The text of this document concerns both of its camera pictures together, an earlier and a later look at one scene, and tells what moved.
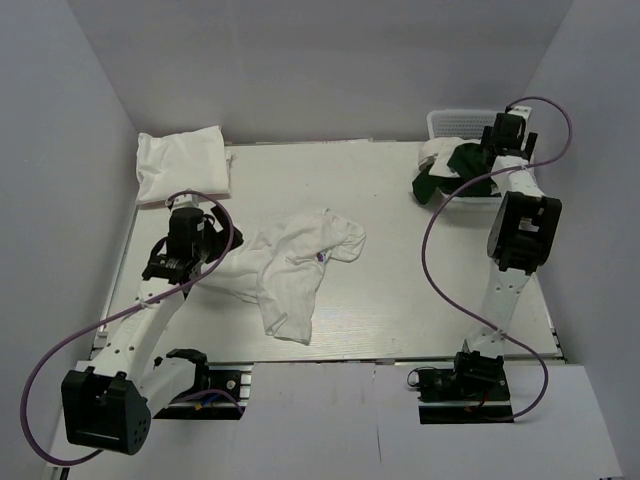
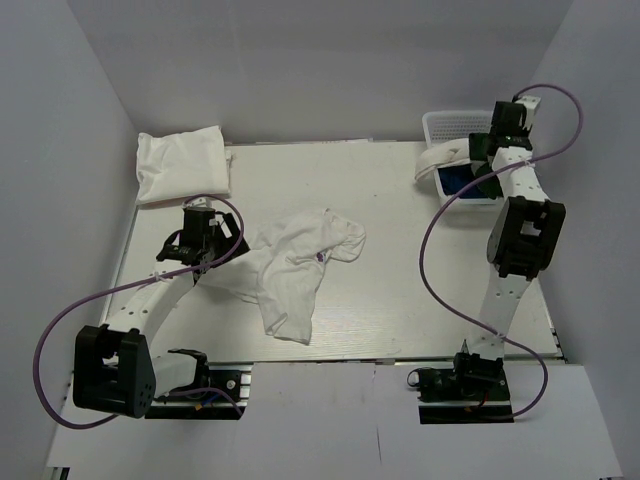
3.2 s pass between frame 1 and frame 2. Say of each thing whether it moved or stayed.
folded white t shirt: stayed
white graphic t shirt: stayed
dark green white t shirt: moved
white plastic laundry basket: stayed
